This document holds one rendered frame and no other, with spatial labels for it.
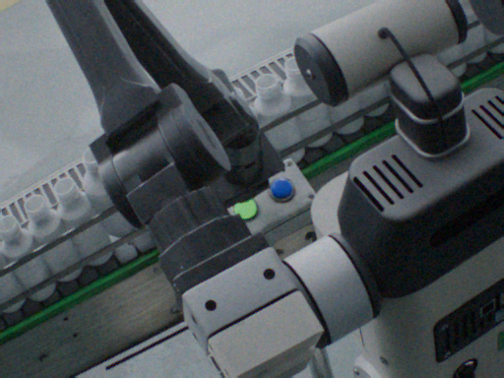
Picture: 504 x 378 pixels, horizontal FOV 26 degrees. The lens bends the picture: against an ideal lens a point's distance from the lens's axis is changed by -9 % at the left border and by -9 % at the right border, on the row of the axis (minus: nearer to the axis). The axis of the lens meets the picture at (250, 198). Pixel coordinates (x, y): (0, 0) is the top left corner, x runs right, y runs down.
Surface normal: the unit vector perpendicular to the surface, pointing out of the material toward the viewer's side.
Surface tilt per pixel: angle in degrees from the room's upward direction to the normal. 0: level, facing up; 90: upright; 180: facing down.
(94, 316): 90
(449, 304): 90
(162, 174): 37
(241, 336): 30
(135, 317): 90
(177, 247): 44
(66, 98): 0
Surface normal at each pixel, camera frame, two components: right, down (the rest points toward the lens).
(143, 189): -0.29, -0.11
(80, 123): -0.22, -0.68
